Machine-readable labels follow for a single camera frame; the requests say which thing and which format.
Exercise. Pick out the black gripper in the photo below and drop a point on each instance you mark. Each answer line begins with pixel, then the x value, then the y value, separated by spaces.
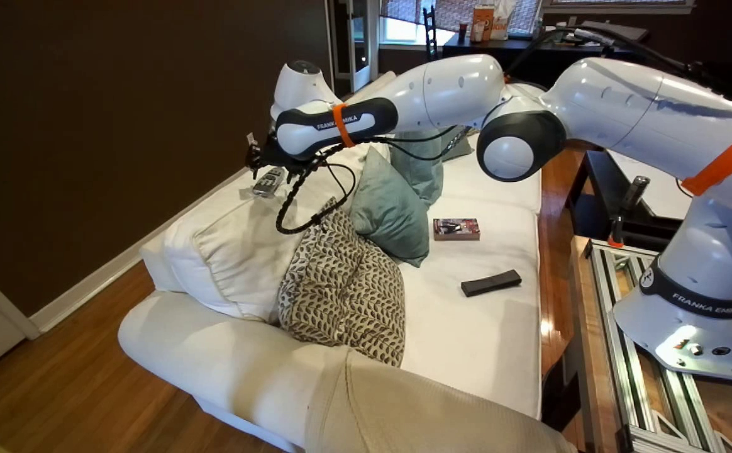
pixel 268 152

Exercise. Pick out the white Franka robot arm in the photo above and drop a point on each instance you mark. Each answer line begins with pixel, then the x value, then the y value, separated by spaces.
pixel 632 125

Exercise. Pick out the black remote control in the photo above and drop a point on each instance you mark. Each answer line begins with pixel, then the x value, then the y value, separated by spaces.
pixel 492 281

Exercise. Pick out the large leaf patterned pillow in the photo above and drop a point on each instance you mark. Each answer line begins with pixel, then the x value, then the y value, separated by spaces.
pixel 341 285

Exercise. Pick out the small book with red cover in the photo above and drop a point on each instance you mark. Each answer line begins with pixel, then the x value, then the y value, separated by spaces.
pixel 456 230

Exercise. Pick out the black console table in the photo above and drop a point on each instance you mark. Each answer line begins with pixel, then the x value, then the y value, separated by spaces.
pixel 466 51

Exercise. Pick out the white sofa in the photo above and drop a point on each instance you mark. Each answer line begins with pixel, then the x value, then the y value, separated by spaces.
pixel 482 335

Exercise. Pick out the black side table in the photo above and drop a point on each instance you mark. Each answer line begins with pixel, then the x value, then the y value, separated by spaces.
pixel 599 178

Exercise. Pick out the white sheet on side table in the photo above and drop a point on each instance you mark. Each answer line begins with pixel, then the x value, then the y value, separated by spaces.
pixel 658 190

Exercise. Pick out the aluminium profile robot base frame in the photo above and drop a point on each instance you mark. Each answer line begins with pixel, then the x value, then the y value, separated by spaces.
pixel 632 377

